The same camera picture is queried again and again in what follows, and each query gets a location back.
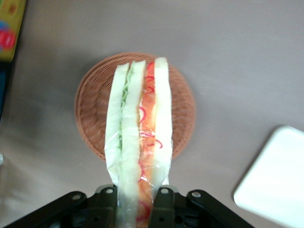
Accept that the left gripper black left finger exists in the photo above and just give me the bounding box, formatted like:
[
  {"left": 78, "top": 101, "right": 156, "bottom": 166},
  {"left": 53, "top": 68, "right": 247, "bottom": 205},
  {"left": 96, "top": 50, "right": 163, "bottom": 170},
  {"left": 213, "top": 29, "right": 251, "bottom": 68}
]
[{"left": 4, "top": 184, "right": 119, "bottom": 228}]

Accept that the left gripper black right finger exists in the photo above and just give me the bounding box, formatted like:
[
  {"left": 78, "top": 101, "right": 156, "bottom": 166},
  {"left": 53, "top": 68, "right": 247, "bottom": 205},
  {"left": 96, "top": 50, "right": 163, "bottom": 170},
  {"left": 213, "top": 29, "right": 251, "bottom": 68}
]
[{"left": 149, "top": 186, "right": 255, "bottom": 228}]

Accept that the plastic-wrapped sandwich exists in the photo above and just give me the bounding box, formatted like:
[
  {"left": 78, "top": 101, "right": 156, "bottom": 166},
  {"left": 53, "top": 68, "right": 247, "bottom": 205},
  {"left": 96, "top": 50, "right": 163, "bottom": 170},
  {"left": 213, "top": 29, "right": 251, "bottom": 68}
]
[{"left": 104, "top": 57, "right": 173, "bottom": 228}]

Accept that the round brown wicker basket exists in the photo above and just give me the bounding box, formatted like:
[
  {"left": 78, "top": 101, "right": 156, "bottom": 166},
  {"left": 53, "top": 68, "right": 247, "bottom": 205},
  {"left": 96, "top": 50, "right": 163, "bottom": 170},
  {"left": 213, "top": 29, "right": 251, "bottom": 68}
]
[{"left": 74, "top": 52, "right": 197, "bottom": 162}]

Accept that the beige plastic tray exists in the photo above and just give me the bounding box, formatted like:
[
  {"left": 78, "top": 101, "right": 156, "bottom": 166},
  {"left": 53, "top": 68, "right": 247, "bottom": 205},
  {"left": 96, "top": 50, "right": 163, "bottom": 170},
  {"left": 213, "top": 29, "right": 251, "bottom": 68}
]
[{"left": 233, "top": 125, "right": 304, "bottom": 228}]

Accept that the black yellow-panel control box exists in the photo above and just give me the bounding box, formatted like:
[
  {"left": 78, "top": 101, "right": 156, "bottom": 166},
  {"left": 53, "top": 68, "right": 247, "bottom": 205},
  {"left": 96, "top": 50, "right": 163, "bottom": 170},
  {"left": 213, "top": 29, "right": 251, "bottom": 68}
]
[{"left": 0, "top": 0, "right": 27, "bottom": 124}]

